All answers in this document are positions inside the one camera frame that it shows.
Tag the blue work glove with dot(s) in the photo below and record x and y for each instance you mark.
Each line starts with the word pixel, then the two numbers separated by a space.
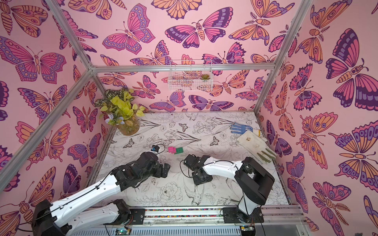
pixel 240 128

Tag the white work glove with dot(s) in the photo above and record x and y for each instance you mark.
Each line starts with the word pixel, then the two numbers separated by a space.
pixel 257 146

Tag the white wire basket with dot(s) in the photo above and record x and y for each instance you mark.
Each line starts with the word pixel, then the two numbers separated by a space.
pixel 185 75

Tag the green lego brick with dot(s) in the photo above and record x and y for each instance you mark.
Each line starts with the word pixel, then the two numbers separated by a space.
pixel 179 150

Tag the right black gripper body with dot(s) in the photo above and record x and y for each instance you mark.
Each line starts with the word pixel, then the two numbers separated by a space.
pixel 192 162

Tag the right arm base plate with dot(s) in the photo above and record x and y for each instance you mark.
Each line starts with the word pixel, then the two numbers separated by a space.
pixel 235 215

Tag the small succulent in basket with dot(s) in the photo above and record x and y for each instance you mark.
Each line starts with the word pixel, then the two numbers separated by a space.
pixel 205 77

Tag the pink lego brick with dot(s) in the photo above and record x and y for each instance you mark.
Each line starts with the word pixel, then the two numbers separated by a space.
pixel 172 150

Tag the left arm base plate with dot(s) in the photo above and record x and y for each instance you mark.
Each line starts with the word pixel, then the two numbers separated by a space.
pixel 137 216

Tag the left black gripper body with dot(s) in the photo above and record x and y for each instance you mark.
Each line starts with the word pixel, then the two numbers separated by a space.
pixel 156 171

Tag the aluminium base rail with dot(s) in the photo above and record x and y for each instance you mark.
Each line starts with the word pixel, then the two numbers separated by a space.
pixel 207 221

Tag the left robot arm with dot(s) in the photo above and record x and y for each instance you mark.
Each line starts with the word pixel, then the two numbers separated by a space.
pixel 76 213

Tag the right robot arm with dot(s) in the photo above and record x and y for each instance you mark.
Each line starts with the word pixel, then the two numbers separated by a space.
pixel 254 181

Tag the potted green plant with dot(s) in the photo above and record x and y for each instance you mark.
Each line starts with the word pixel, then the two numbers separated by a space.
pixel 120 111

